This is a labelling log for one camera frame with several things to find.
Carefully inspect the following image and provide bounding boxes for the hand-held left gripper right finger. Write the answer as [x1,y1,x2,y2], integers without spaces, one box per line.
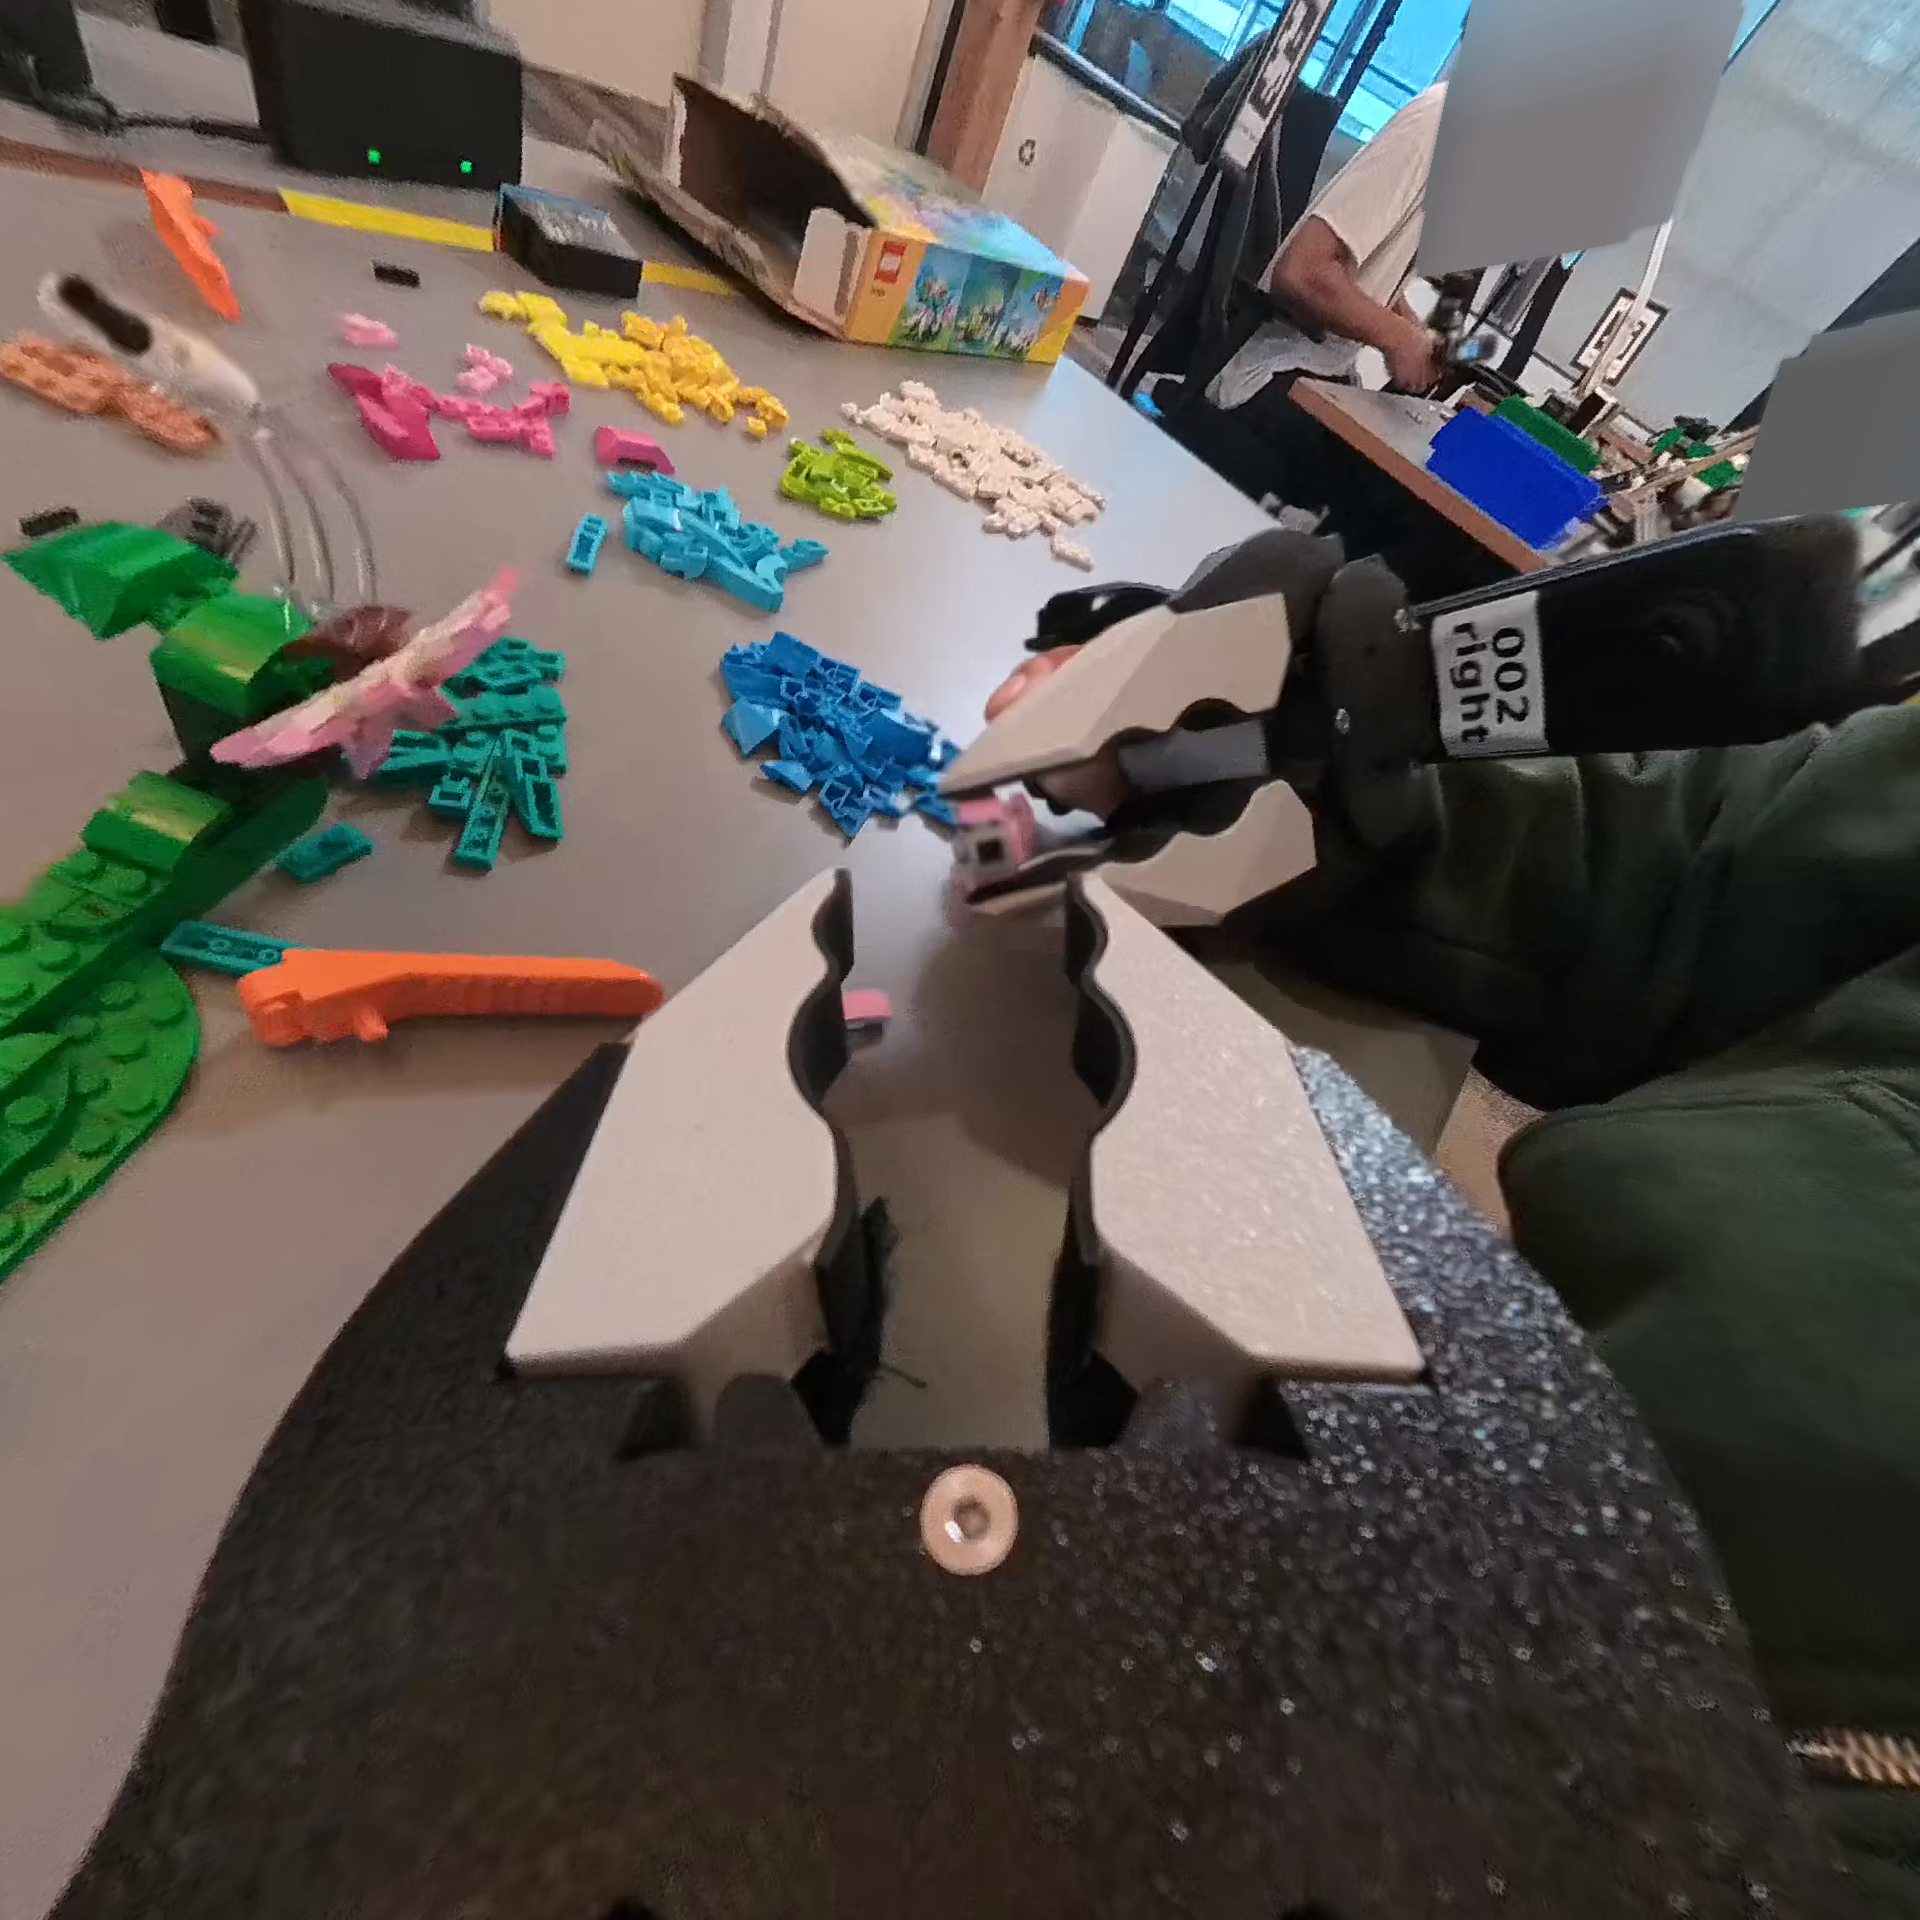
[1056,870,1431,1418]

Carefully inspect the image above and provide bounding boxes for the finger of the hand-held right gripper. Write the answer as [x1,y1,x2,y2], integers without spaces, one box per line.
[969,777,1318,929]
[939,589,1295,800]

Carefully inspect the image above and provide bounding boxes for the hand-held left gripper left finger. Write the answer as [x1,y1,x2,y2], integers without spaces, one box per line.
[506,861,858,1408]

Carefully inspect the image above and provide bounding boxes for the small pink lego assembly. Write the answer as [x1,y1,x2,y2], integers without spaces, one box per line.
[956,799,1045,910]

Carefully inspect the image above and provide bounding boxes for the person's right forearm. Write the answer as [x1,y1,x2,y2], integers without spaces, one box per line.
[1251,706,1920,1112]

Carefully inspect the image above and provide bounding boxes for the green lego baseplates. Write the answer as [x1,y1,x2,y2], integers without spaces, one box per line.
[1494,391,1767,504]

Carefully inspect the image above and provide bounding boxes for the pile of white lego pieces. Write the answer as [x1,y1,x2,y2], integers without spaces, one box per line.
[840,380,1104,575]

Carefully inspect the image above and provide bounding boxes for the pile of blue lego pieces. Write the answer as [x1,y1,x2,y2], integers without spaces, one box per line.
[713,634,969,835]

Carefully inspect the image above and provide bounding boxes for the pile of lime lego pieces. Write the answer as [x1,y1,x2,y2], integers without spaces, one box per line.
[782,428,903,528]

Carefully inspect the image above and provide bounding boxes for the colourful lego set box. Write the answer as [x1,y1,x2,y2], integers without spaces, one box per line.
[590,70,1089,373]

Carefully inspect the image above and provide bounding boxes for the pile of cyan lego pieces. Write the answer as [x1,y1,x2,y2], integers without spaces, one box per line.
[607,465,829,617]

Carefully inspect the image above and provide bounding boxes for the pile of teal lego pieces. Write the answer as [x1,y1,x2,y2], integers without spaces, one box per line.
[358,637,576,877]

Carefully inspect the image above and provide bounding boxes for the pile of yellow lego pieces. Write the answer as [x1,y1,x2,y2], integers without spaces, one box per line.
[480,288,784,433]

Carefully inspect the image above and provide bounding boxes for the pink lego flower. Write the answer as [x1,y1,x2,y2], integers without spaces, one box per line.
[211,564,522,777]

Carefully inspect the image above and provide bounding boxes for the green lego plant build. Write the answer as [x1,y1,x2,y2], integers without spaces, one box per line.
[0,518,349,1283]

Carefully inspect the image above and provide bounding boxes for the pile of magenta lego pieces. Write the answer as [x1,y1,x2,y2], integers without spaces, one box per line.
[326,358,576,465]

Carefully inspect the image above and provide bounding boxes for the clear curved lego stems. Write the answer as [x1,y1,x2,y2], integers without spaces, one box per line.
[249,414,380,604]

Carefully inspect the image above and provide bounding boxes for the small orange lego piece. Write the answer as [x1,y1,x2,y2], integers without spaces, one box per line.
[0,330,221,453]

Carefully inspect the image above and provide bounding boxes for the orange lego leaf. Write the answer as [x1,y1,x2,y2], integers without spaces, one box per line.
[136,164,249,317]

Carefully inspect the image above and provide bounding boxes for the person's right hand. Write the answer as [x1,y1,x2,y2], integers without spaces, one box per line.
[981,652,1134,821]

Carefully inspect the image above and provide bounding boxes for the blue plastic bin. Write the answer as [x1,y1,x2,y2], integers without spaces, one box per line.
[1420,404,1608,552]

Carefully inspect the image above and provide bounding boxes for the framed marker sign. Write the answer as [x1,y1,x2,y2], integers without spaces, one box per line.
[1575,288,1675,391]

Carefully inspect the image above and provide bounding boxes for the orange brick separator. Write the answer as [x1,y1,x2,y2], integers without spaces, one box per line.
[237,942,668,1054]

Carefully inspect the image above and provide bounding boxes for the wooden side table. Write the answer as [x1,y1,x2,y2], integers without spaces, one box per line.
[1289,373,1556,575]

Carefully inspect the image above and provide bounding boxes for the black office chair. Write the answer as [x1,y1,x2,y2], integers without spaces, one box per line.
[1104,37,1318,391]

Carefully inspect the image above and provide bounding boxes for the white cabinet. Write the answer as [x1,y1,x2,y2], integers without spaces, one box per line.
[981,29,1194,317]

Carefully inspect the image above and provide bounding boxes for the person's green sweatshirt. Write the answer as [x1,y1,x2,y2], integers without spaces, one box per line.
[1498,973,1920,1920]

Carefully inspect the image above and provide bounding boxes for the black and white marker sign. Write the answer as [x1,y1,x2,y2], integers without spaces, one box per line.
[1229,0,1355,173]

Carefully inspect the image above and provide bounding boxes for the small black box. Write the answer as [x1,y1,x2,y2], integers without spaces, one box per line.
[490,179,649,302]

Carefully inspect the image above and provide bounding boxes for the yellow tape strip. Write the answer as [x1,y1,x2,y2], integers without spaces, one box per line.
[270,185,738,298]

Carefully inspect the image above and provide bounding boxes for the black device with green lights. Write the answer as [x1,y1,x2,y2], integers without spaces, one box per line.
[237,0,522,185]

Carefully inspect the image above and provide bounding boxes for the wooden post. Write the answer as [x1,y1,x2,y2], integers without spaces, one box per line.
[925,0,1047,185]

